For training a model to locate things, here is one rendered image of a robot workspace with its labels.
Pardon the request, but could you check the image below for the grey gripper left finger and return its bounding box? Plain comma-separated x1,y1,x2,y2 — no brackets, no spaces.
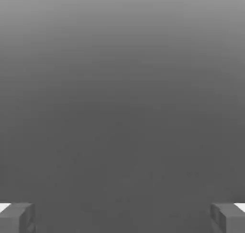
0,202,36,233

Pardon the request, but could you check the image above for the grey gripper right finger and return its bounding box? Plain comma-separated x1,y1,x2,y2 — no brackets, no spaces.
210,202,245,233

